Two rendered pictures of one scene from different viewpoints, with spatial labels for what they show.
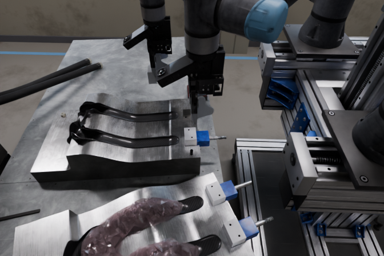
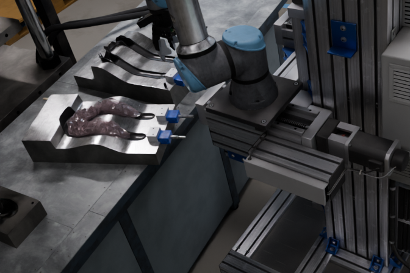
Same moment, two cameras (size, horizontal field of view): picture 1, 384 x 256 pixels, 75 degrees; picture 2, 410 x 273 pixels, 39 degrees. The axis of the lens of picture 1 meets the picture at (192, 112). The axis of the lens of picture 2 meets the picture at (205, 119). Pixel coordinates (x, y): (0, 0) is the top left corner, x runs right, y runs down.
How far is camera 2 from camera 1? 1.67 m
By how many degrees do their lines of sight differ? 32
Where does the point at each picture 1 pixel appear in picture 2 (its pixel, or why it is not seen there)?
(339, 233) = (353, 259)
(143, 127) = (152, 63)
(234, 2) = not seen: outside the picture
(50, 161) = (86, 72)
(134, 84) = not seen: hidden behind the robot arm
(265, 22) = not seen: outside the picture
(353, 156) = (222, 94)
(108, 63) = not seen: hidden behind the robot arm
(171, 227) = (122, 119)
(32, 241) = (54, 102)
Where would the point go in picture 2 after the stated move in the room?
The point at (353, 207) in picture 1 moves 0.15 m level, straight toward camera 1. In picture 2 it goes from (245, 149) to (200, 156)
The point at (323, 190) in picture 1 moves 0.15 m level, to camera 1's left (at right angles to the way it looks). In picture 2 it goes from (213, 121) to (177, 110)
